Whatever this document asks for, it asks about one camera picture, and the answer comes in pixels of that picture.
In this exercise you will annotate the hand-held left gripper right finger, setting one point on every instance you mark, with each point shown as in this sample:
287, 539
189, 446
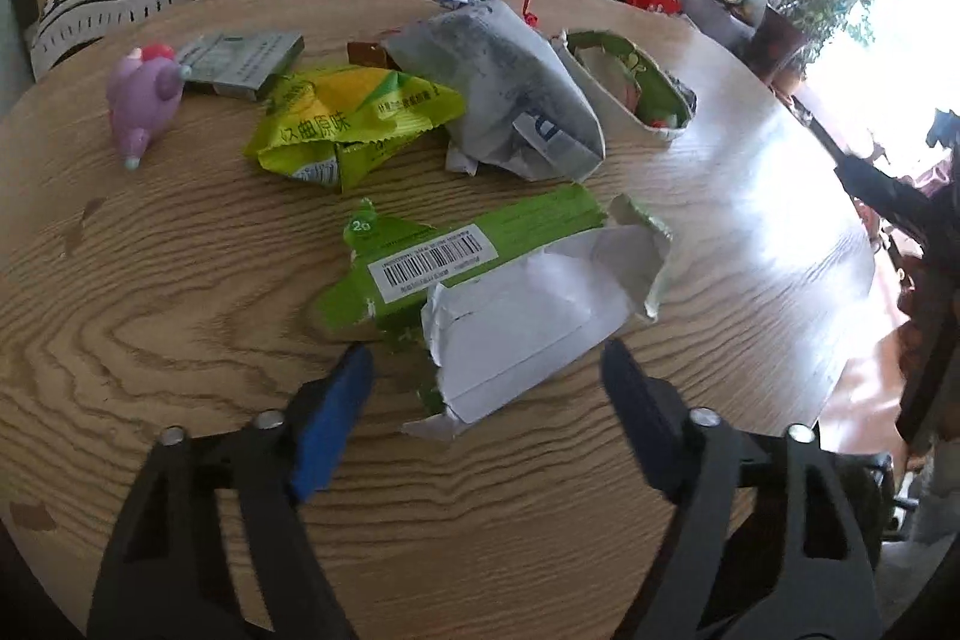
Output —
634, 415

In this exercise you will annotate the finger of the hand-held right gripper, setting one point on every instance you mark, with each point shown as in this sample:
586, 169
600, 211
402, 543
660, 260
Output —
896, 201

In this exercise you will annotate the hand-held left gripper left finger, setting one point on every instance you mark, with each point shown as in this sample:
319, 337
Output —
334, 419

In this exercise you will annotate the torn green barcode carton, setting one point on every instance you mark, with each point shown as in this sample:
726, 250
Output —
465, 242

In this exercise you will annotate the purple rubber animal toy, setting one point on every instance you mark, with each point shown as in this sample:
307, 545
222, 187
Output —
139, 100

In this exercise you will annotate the yellow-green snack wrapper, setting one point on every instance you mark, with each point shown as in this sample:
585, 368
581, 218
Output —
337, 123

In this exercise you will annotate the open green-lined carton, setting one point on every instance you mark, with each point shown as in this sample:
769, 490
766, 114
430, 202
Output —
600, 93

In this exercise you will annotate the red-brown small box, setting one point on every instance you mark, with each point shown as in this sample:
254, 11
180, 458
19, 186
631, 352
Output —
367, 54

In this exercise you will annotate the grey printed paper bag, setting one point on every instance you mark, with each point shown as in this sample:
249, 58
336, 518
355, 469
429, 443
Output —
487, 78

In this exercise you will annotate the grey-green card box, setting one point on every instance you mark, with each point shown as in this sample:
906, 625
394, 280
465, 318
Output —
240, 59

